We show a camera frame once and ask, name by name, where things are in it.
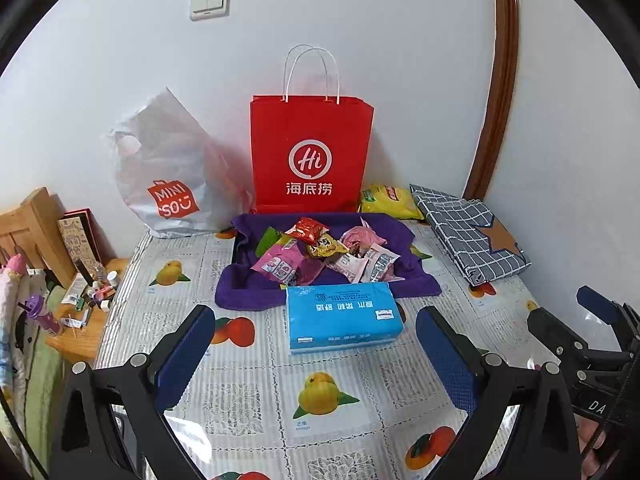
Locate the person's right hand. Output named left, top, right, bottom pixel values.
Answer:
left=577, top=412, right=621, bottom=478

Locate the white wall switch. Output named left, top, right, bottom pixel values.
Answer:
left=190, top=0, right=232, bottom=22

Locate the yellow chip bag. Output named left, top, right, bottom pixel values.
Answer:
left=359, top=185, right=425, bottom=221

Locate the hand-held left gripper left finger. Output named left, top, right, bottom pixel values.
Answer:
left=47, top=304, right=217, bottom=480

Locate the white pink snack packet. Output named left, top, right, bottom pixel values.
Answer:
left=360, top=244, right=402, bottom=283
left=327, top=252, right=371, bottom=281

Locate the wooden nightstand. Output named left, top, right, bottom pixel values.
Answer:
left=45, top=258, right=130, bottom=363

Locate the white plastic shopping bag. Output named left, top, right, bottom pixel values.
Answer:
left=105, top=87, right=251, bottom=238

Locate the round pink snack packet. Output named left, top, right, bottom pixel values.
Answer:
left=340, top=226, right=383, bottom=256

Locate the red paper bag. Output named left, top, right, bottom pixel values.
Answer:
left=250, top=45, right=375, bottom=215

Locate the red snack packet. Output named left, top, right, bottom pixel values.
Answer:
left=286, top=216, right=328, bottom=246

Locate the orange yellow snack packet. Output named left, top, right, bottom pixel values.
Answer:
left=305, top=234, right=350, bottom=260

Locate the folded checkered cloth with star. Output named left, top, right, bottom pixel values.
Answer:
left=410, top=184, right=531, bottom=286

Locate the purple bottle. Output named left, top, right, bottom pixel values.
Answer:
left=25, top=294, right=63, bottom=336

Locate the large pink snack packet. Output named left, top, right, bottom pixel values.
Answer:
left=250, top=242, right=326, bottom=286

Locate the fruit print tablecloth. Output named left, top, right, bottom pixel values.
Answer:
left=92, top=220, right=581, bottom=480

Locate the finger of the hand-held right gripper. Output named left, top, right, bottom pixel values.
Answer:
left=576, top=285, right=640, bottom=333
left=527, top=307, right=626, bottom=376

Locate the patterned book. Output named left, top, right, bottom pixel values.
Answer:
left=56, top=208, right=106, bottom=281

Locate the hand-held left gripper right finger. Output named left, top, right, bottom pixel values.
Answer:
left=415, top=305, right=583, bottom=480

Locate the green snack packet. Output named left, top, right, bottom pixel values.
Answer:
left=255, top=226, right=286, bottom=258

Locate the wooden headboard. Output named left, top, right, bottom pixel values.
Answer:
left=0, top=187, right=76, bottom=286

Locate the purple towel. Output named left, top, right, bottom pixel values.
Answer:
left=215, top=212, right=442, bottom=311

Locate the blue tissue pack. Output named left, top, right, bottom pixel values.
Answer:
left=286, top=281, right=405, bottom=356

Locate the brown wooden door frame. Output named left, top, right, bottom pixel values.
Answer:
left=462, top=0, right=518, bottom=201

